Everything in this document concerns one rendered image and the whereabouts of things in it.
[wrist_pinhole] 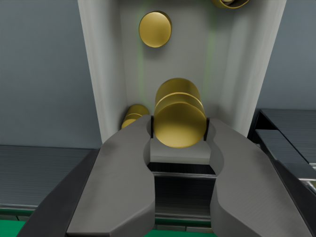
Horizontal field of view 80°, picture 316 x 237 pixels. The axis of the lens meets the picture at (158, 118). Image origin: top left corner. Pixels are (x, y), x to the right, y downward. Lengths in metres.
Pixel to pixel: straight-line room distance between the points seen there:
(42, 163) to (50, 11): 0.23
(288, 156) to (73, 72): 0.30
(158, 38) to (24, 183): 0.28
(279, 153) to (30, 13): 0.35
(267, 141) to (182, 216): 0.14
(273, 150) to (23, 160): 0.38
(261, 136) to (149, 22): 0.18
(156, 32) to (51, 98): 0.22
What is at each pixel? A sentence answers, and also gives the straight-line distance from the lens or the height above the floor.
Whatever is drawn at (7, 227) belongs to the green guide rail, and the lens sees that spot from 0.34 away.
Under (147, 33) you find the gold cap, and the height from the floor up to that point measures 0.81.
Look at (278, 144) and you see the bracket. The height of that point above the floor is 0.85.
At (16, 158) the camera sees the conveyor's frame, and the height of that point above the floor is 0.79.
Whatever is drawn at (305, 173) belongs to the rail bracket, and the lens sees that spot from 0.21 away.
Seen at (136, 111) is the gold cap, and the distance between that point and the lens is 0.27.
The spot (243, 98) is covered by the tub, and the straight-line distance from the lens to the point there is 0.23.
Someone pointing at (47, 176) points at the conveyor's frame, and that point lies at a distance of 0.35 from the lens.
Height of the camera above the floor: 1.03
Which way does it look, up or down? 60 degrees down
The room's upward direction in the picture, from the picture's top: 173 degrees counter-clockwise
